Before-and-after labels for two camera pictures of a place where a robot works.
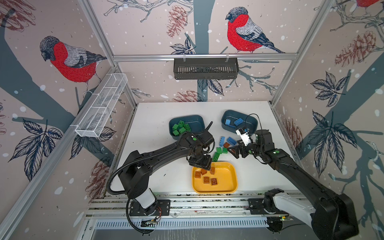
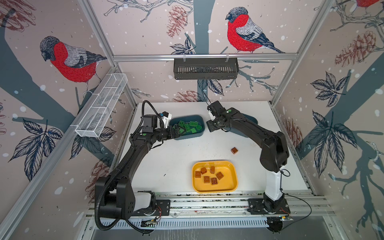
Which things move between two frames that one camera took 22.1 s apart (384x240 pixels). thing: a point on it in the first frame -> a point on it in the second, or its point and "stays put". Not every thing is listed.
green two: x=187 y=127 stays put
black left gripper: x=206 y=164 -> x=175 y=134
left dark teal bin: x=196 y=122 stays put
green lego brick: x=179 y=128 stays put
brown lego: x=214 y=181 stays put
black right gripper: x=242 y=147 -> x=210 y=125
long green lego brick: x=215 y=157 -> x=193 y=123
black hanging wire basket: x=206 y=68 stays put
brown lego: x=203 y=171 stays put
